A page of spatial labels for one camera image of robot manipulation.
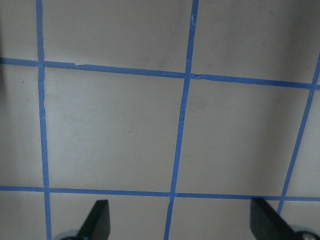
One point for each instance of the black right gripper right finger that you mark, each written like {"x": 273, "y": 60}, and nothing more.
{"x": 267, "y": 224}

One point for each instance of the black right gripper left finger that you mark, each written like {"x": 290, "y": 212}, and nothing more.
{"x": 96, "y": 226}

